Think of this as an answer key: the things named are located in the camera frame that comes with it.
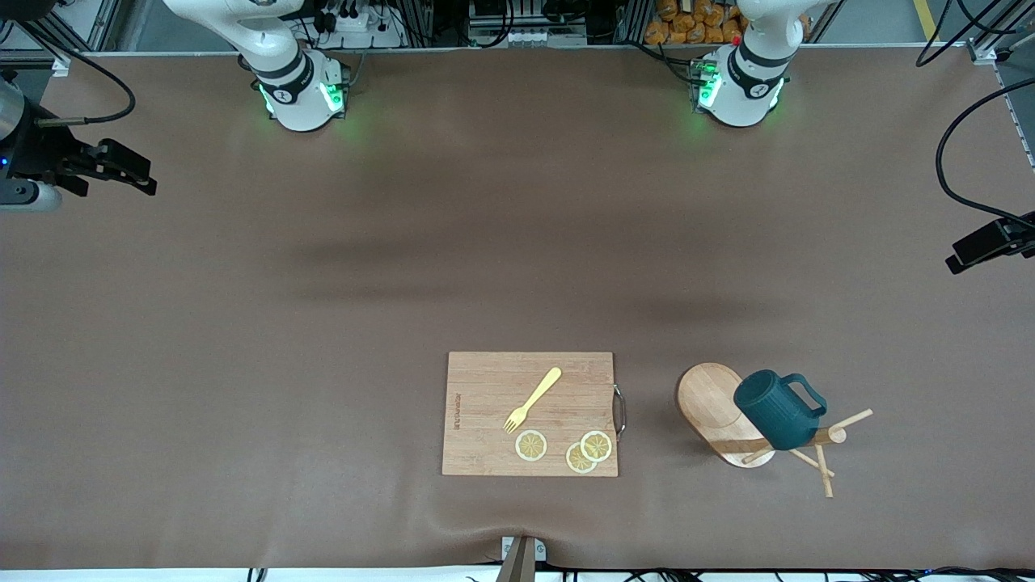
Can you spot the lemon slice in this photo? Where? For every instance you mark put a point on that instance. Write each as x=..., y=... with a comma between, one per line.
x=531, y=445
x=576, y=462
x=597, y=445

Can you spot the white power strip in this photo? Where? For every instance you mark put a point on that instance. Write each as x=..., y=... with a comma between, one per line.
x=360, y=28

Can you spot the brown table mat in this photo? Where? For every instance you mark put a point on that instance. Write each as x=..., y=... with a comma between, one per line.
x=242, y=444

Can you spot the wooden mug tree rack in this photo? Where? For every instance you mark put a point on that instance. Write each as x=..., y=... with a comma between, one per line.
x=703, y=404

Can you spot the teal cup yellow inside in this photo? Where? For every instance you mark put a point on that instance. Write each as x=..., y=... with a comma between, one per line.
x=780, y=416

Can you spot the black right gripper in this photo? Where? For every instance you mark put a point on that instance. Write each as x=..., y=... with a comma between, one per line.
x=34, y=151

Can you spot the white terminal block row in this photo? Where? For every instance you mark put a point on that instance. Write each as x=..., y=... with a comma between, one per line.
x=530, y=37

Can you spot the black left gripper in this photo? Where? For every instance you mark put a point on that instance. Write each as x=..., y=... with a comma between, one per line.
x=1015, y=232

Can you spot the bamboo cutting board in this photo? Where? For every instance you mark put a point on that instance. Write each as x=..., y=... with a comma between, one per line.
x=485, y=420

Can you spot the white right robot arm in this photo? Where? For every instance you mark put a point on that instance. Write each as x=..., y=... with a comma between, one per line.
x=303, y=97

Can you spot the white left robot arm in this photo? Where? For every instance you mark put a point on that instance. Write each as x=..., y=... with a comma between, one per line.
x=740, y=89

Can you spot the yellow plastic fork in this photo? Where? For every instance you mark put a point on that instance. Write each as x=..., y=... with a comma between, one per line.
x=534, y=398

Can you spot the gray camera mount post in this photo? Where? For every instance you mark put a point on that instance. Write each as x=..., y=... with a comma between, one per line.
x=520, y=562

